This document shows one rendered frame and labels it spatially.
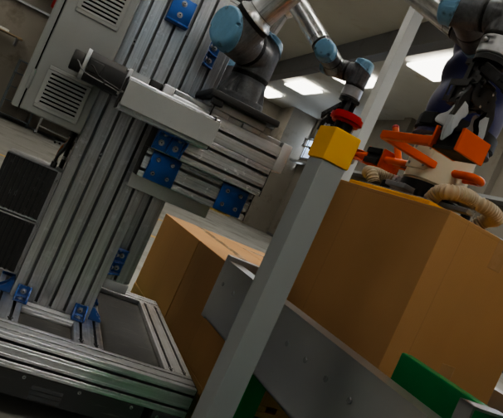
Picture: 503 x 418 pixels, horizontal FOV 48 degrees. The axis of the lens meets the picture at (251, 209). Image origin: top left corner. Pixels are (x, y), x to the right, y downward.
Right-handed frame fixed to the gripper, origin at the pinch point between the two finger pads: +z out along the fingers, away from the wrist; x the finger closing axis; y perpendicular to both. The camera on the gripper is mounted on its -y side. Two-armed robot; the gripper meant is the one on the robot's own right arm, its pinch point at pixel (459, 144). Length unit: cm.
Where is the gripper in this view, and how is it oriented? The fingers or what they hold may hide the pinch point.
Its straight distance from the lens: 129.9
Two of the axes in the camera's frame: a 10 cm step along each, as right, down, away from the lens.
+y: -4.2, -2.1, 8.8
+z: -4.2, 9.1, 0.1
